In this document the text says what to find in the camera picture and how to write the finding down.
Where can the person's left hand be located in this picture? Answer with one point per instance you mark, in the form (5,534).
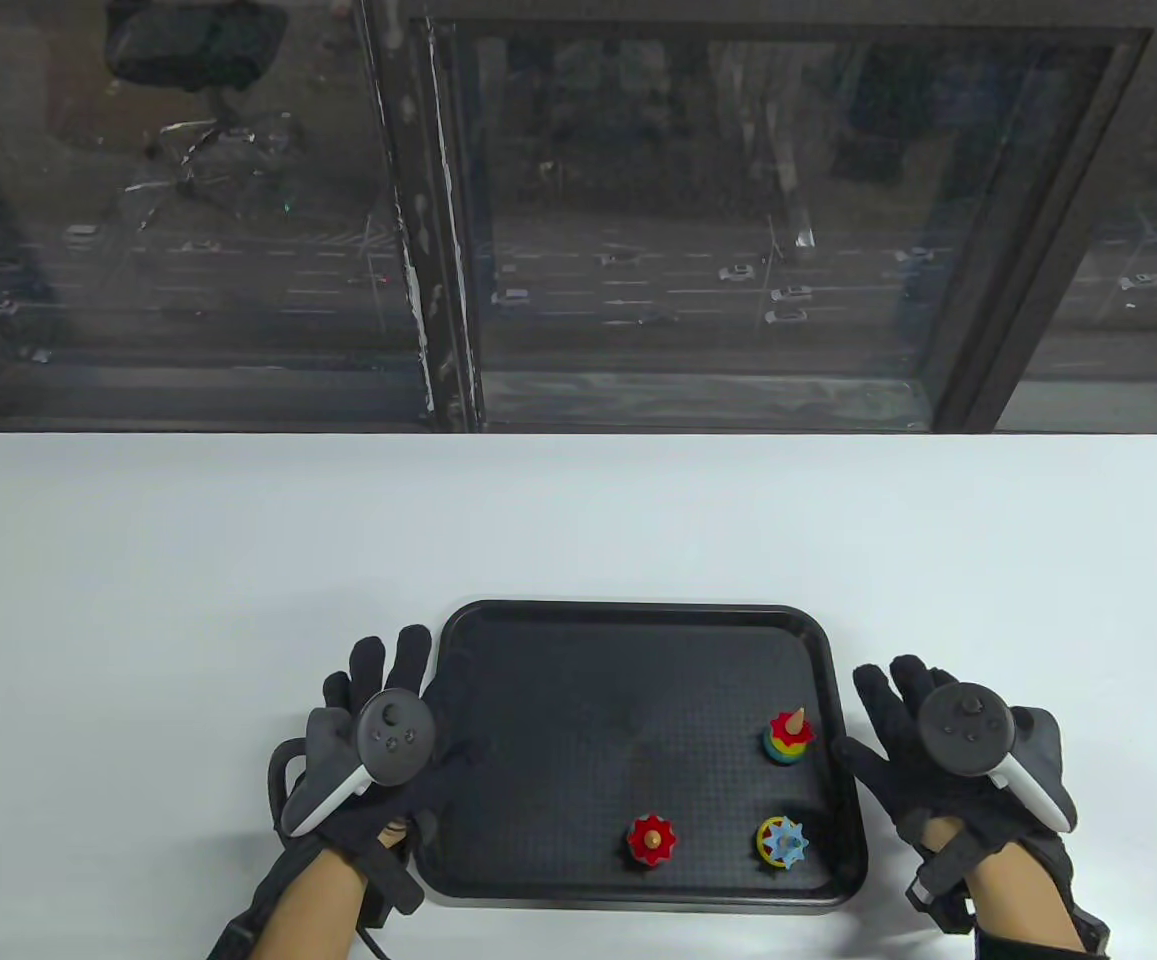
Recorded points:
(368,665)

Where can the person's right hand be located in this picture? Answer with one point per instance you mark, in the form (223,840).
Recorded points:
(888,740)

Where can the rainbow small top with stem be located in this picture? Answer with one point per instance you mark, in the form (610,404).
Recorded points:
(786,745)

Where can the yellow blue gear small top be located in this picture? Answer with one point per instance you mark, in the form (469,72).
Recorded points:
(768,835)

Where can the red gear small top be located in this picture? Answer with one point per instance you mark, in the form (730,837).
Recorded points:
(643,832)

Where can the person's right forearm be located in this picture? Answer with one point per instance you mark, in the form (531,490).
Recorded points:
(1023,895)

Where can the person's left forearm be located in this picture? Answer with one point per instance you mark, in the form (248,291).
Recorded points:
(308,900)

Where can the right grey white controller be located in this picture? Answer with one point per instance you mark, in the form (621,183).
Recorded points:
(963,730)

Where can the grey white controller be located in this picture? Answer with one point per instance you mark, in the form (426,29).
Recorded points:
(398,740)
(963,730)

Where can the left grey white controller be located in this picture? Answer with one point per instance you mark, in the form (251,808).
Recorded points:
(398,740)

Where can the black plastic tray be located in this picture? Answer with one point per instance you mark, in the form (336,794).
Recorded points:
(578,720)

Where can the dark metal window frame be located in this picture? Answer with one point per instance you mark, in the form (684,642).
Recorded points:
(443,250)

